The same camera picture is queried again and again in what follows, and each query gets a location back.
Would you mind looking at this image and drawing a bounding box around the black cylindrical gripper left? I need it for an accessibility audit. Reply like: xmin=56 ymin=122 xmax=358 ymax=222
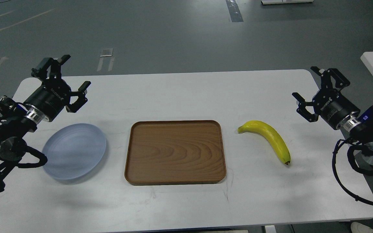
xmin=23 ymin=54 xmax=91 ymax=122

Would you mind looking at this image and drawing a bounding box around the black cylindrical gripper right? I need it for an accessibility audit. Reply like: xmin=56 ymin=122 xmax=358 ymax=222
xmin=292 ymin=66 xmax=360 ymax=130

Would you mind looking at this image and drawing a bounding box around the yellow banana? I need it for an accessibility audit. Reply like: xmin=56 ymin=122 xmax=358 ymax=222
xmin=237 ymin=120 xmax=291 ymax=166

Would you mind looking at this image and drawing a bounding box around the light blue round plate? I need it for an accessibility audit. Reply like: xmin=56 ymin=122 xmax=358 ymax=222
xmin=42 ymin=123 xmax=107 ymax=180

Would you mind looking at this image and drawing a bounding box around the brown wooden tray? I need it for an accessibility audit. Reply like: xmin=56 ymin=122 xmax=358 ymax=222
xmin=124 ymin=120 xmax=227 ymax=185

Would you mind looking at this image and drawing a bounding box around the white shoe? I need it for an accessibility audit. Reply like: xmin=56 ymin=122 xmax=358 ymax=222
xmin=350 ymin=222 xmax=373 ymax=233

